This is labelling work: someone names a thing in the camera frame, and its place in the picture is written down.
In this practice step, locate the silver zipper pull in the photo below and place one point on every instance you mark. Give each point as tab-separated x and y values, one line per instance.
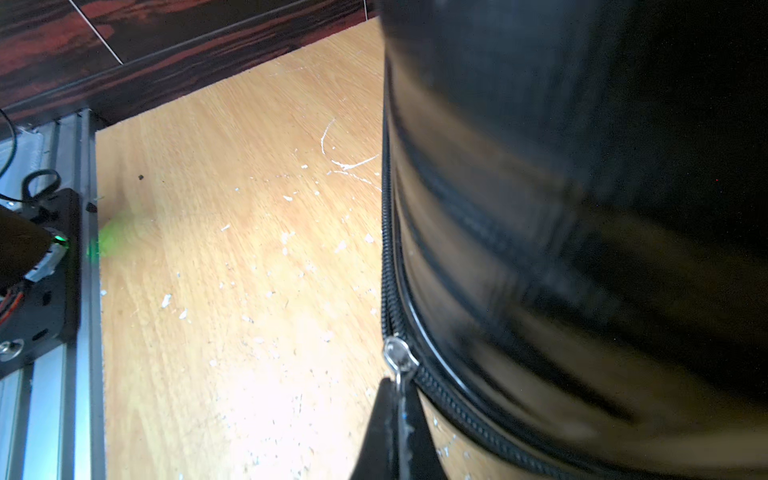
399	358

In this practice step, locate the black hard-shell suitcase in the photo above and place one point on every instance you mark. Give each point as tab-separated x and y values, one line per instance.
575	221

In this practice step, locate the aluminium front rail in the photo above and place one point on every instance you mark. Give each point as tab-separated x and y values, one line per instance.
52	410

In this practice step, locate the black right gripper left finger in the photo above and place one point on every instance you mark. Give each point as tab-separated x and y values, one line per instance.
378	458

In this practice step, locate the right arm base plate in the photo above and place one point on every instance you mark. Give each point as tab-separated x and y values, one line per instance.
48	282

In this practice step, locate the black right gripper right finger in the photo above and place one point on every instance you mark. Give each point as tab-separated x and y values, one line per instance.
416	453

